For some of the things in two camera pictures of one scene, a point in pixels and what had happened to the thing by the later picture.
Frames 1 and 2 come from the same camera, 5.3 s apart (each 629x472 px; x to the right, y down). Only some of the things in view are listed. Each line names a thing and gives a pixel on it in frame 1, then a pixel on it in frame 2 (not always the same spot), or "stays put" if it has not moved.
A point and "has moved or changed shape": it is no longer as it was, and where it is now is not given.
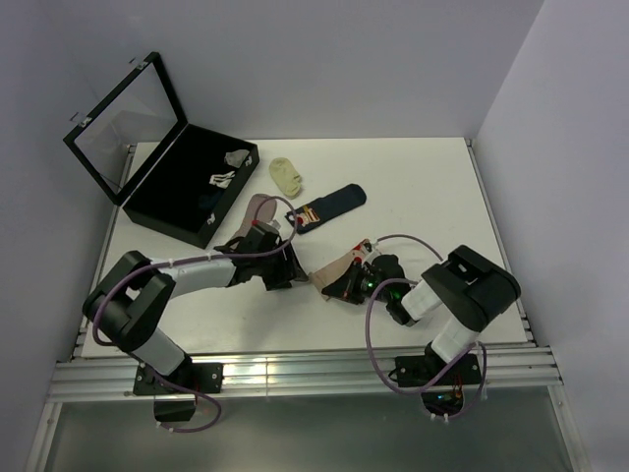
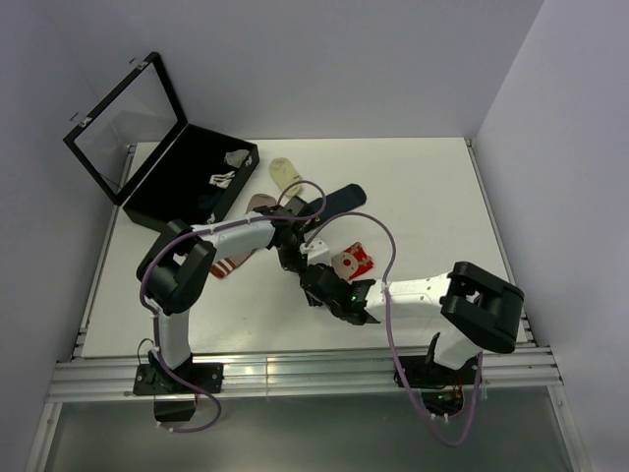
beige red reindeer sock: x=320 y=278 has moved or changed shape
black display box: x=137 y=147 stays put
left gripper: x=289 y=269 to x=292 y=265
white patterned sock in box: x=222 y=180 stays put
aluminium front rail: x=113 y=381 stays put
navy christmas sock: x=327 y=207 stays put
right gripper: x=345 y=287 to x=312 y=300
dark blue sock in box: x=208 y=202 stays put
